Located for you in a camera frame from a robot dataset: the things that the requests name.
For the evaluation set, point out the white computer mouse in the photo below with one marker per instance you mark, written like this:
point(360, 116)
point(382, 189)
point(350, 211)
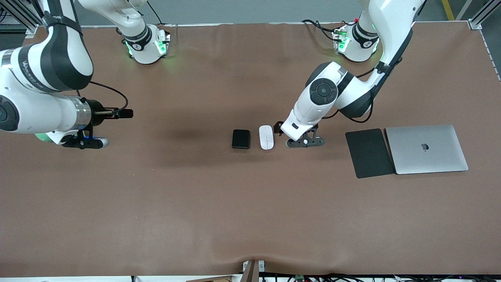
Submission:
point(266, 137)

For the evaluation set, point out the silver laptop with apple logo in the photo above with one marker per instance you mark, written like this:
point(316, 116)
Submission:
point(426, 156)

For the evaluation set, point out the black mouse pad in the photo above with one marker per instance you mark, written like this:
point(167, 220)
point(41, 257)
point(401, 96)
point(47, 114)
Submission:
point(370, 154)

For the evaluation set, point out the brown table cover mat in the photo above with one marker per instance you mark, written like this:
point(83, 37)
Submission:
point(235, 215)

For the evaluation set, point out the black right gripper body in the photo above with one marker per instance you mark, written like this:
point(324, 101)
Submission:
point(95, 109)

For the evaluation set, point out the green dinosaur plush toy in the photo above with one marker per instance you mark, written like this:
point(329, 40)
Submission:
point(43, 138)

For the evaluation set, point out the black phone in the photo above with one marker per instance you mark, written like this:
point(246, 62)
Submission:
point(240, 139)

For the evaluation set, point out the brown table edge bracket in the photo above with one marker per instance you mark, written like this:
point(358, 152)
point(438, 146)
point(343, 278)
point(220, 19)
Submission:
point(252, 274)

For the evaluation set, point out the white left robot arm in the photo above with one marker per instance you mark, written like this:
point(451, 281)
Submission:
point(317, 105)

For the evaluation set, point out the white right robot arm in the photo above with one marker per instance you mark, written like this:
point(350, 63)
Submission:
point(39, 113)

